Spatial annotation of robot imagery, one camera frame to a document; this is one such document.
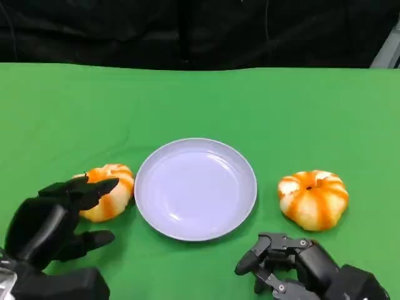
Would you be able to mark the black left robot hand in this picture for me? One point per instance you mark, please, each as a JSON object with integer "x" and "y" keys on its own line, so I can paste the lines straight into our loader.
{"x": 37, "y": 228}

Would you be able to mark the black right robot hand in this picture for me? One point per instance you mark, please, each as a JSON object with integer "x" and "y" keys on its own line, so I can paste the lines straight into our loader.
{"x": 312, "y": 265}

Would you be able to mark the orange and white bread roll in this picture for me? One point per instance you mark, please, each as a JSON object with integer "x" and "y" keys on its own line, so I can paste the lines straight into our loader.
{"x": 312, "y": 203}
{"x": 115, "y": 201}

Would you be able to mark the lilac plate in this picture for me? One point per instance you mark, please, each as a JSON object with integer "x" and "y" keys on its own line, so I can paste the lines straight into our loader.
{"x": 195, "y": 190}

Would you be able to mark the green table cloth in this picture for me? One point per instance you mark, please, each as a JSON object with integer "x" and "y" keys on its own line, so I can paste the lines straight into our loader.
{"x": 200, "y": 106}

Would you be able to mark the black backdrop cloth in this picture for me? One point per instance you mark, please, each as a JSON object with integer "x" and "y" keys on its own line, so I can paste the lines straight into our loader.
{"x": 156, "y": 31}

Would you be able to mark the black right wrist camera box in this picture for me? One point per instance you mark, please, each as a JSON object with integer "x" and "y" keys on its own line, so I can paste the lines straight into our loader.
{"x": 359, "y": 284}

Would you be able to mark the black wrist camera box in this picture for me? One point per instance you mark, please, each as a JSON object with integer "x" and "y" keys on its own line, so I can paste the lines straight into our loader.
{"x": 359, "y": 284}
{"x": 68, "y": 286}

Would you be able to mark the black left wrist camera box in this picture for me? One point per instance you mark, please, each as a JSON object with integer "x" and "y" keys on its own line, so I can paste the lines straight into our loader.
{"x": 68, "y": 286}

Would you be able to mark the grey metal frame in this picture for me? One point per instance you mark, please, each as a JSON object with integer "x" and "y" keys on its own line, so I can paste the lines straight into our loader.
{"x": 387, "y": 50}

